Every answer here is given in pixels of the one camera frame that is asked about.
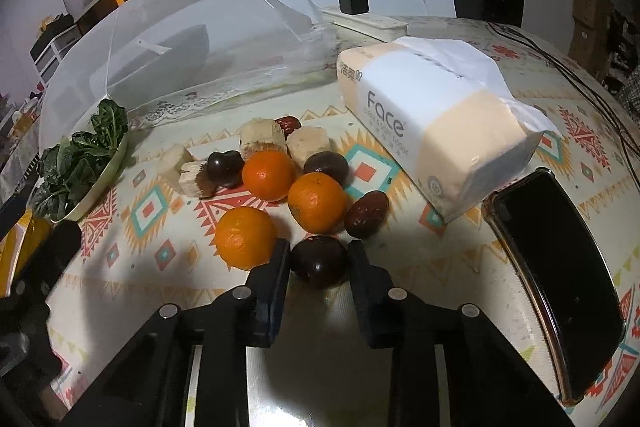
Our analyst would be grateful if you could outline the dark red jujube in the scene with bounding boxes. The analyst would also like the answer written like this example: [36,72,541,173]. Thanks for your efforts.
[344,190,389,239]
[274,116,303,138]

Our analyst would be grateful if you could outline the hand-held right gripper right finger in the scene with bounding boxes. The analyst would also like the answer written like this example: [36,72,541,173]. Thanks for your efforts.
[348,239,576,427]

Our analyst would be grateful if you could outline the brown cardboard box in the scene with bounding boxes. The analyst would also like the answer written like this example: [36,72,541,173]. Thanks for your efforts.
[569,0,615,80]

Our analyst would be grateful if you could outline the orange mandarin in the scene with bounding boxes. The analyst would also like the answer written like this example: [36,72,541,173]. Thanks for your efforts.
[287,172,349,233]
[215,207,278,271]
[242,150,297,202]

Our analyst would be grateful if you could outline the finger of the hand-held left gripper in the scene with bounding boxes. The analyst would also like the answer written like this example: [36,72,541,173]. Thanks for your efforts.
[10,221,83,308]

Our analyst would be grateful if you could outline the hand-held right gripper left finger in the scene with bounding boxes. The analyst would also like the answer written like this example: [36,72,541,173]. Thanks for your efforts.
[65,239,292,427]

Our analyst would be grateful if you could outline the dark leafy greens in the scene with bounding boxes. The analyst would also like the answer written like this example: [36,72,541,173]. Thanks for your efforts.
[32,99,130,220]

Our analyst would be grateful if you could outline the white plastic drawer unit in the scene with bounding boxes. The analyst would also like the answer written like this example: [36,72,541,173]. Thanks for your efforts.
[30,27,81,82]

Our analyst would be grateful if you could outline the black cable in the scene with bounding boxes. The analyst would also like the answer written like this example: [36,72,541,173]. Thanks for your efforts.
[487,21,640,148]

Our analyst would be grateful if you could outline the peach white tissue pack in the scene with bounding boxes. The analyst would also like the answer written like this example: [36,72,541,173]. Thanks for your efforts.
[336,36,558,224]

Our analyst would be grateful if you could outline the dark purple plum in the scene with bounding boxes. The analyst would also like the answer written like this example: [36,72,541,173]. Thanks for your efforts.
[291,235,349,290]
[206,150,245,186]
[303,151,349,186]

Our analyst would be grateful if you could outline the yellow-edged white box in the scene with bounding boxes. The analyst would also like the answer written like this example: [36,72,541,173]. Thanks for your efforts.
[0,213,52,283]

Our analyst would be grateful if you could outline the white mesh food cover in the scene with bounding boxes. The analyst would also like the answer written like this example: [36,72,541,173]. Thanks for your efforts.
[39,0,341,158]

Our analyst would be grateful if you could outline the pale green plate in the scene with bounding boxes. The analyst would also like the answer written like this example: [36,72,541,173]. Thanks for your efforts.
[30,134,132,223]

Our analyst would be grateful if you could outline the white power strip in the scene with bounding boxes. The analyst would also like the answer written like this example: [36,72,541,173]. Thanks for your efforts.
[320,6,409,40]

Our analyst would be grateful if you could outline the black smartphone clear case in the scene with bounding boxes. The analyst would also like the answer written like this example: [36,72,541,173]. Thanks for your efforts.
[482,168,627,406]

